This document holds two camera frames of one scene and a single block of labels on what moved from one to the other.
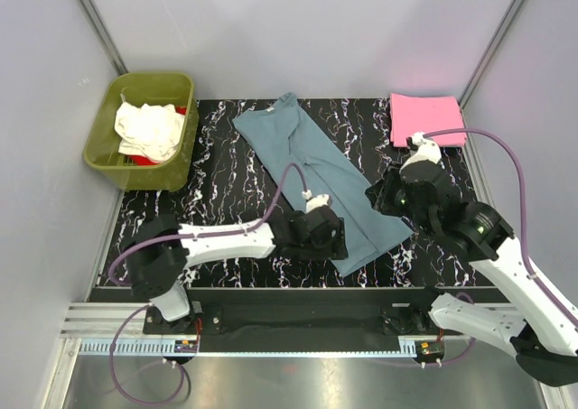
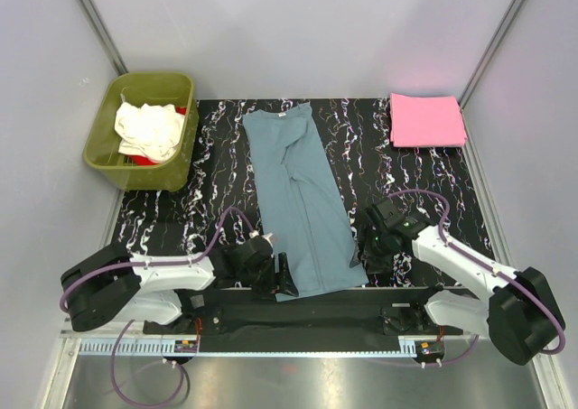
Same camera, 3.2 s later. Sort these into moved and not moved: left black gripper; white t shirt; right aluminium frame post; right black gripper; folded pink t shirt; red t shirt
Moved: right black gripper; left black gripper
Not moved: folded pink t shirt; red t shirt; right aluminium frame post; white t shirt
